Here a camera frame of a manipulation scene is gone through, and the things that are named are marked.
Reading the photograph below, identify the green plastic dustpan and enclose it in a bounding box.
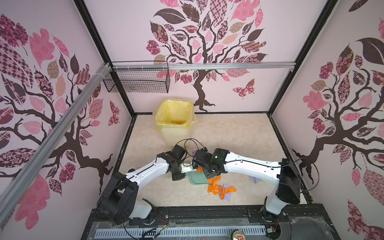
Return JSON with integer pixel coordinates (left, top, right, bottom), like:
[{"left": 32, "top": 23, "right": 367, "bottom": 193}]
[{"left": 186, "top": 170, "right": 209, "bottom": 185}]

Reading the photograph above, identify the orange purple paper pile front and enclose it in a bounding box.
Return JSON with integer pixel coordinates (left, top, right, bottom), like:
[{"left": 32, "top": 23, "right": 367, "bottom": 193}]
[{"left": 208, "top": 176, "right": 237, "bottom": 201}]

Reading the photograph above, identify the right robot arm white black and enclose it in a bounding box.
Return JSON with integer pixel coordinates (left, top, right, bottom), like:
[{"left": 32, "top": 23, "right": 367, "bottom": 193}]
[{"left": 192, "top": 148, "right": 301, "bottom": 221}]

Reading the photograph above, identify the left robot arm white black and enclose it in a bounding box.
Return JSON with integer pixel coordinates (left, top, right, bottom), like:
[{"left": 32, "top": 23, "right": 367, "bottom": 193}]
[{"left": 97, "top": 145, "right": 187, "bottom": 225}]

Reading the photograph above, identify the cream trash bin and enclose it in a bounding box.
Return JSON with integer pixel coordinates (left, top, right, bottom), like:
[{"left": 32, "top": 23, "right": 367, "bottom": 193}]
[{"left": 157, "top": 127, "right": 192, "bottom": 146}]

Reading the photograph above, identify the yellow bin liner bag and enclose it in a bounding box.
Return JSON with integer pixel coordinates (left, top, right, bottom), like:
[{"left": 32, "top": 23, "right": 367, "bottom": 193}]
[{"left": 155, "top": 99, "right": 198, "bottom": 131}]

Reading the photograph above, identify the metal can top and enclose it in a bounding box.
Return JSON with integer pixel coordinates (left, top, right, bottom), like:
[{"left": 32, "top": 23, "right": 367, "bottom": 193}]
[{"left": 229, "top": 230, "right": 246, "bottom": 240}]

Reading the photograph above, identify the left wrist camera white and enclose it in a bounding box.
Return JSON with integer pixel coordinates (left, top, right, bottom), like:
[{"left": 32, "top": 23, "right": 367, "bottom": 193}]
[{"left": 181, "top": 164, "right": 198, "bottom": 174}]

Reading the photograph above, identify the white slotted cable duct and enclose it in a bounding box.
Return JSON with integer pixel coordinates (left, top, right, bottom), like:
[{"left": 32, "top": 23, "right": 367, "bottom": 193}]
[{"left": 94, "top": 226, "right": 266, "bottom": 240}]

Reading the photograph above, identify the black wire basket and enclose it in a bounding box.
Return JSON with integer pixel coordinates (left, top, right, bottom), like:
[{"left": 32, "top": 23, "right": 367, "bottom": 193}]
[{"left": 103, "top": 60, "right": 171, "bottom": 94}]

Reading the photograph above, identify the aluminium rail back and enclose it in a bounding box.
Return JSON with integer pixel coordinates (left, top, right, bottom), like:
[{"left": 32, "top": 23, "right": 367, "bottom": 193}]
[{"left": 113, "top": 62, "right": 296, "bottom": 71}]

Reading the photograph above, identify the aluminium rail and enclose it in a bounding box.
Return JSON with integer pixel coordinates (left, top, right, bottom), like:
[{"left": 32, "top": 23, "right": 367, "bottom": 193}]
[
  {"left": 113, "top": 62, "right": 296, "bottom": 71},
  {"left": 1, "top": 63, "right": 111, "bottom": 224}
]

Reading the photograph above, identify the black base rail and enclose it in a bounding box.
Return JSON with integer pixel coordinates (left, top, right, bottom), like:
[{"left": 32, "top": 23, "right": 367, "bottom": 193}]
[{"left": 81, "top": 204, "right": 340, "bottom": 240}]

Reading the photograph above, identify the aluminium rail left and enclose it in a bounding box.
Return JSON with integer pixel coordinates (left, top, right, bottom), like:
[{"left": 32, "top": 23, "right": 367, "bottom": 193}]
[{"left": 1, "top": 63, "right": 111, "bottom": 224}]

